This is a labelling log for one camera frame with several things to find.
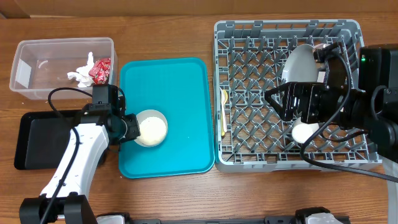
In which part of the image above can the grey bowl of rice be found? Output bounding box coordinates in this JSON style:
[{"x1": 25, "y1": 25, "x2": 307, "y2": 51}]
[{"x1": 134, "y1": 110, "x2": 168, "y2": 147}]

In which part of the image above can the cream plastic cup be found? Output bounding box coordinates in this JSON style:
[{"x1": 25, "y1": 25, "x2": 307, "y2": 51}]
[{"x1": 291, "y1": 117, "x2": 319, "y2": 144}]

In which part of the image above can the light grey plate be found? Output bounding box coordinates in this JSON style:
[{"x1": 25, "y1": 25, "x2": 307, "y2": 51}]
[{"x1": 281, "y1": 44, "x2": 318, "y2": 83}]

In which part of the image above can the white pink-rimmed plate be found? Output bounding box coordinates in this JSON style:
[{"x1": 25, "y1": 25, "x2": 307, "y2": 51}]
[{"x1": 313, "y1": 44, "x2": 329, "y2": 52}]

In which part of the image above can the yellow plastic spoon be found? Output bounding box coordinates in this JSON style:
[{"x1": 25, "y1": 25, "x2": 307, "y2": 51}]
[{"x1": 220, "y1": 89, "x2": 228, "y2": 137}]

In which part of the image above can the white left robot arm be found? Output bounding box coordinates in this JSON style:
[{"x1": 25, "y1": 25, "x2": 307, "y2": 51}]
[{"x1": 19, "y1": 84, "x2": 140, "y2": 224}]

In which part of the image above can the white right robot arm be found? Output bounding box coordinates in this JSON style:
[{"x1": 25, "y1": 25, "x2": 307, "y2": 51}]
[{"x1": 264, "y1": 42, "x2": 397, "y2": 223}]

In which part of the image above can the grey dishwasher rack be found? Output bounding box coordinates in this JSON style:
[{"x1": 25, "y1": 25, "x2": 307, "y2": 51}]
[{"x1": 213, "y1": 20, "x2": 382, "y2": 172}]

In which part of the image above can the black waste tray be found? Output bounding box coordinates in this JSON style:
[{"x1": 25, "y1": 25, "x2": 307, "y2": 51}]
[{"x1": 14, "y1": 111, "x2": 70, "y2": 170}]

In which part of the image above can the clear plastic waste bin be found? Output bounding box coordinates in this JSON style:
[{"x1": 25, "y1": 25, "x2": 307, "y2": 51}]
[{"x1": 9, "y1": 37, "x2": 118, "y2": 100}]

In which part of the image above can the teal plastic tray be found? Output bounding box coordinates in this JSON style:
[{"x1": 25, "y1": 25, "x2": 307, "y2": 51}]
[{"x1": 119, "y1": 57, "x2": 215, "y2": 179}]

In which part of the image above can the red crumpled wrapper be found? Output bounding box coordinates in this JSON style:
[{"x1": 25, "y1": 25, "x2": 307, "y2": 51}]
[{"x1": 88, "y1": 58, "x2": 111, "y2": 85}]

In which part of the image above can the crumpled white tissue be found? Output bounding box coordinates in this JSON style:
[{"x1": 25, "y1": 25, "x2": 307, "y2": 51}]
[{"x1": 67, "y1": 52, "x2": 95, "y2": 88}]

